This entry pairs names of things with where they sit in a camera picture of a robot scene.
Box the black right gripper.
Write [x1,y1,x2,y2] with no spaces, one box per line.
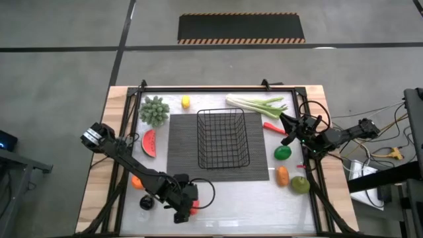
[279,112,323,147]

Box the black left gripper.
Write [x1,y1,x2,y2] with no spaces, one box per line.
[163,173,200,224]

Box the thin red chili pepper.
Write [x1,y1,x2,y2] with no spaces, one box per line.
[262,122,288,136]

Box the dark round fruit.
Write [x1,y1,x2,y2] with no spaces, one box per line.
[139,194,156,212]

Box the green onion bunch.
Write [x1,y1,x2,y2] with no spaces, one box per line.
[225,93,289,120]

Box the round orange fruit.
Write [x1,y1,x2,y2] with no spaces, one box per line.
[131,175,145,191]

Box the green pear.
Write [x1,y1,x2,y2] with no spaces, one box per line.
[290,175,311,195]

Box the watermelon slice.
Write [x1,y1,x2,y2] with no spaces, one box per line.
[141,128,157,159]

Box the grey woven placemat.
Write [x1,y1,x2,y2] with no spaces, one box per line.
[166,112,270,182]

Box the white power box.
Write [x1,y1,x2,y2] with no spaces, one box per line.
[348,159,386,211]

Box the black side desk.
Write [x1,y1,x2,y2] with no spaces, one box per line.
[346,160,423,238]

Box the yellow power plug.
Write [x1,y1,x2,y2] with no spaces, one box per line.
[371,147,404,161]

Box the potted green succulent plant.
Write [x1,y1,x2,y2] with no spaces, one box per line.
[137,95,171,128]

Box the black hazard-striped floor mat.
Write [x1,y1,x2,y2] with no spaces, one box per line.
[176,12,307,45]

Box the grey metal stand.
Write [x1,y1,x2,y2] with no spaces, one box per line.
[0,148,54,238]

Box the black box with blue light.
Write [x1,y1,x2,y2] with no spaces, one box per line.
[0,130,19,153]

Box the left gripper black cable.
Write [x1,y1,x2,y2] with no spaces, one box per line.
[188,177,216,210]

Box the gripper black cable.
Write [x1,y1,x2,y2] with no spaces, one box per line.
[188,177,216,210]
[298,100,332,135]

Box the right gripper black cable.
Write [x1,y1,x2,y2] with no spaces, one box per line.
[298,100,332,135]

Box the black wire basket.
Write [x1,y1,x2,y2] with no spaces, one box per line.
[196,108,251,171]

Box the grey floor cable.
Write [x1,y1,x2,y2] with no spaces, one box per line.
[330,100,406,120]

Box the black metal table frame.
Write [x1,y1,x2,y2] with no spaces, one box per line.
[74,79,360,238]

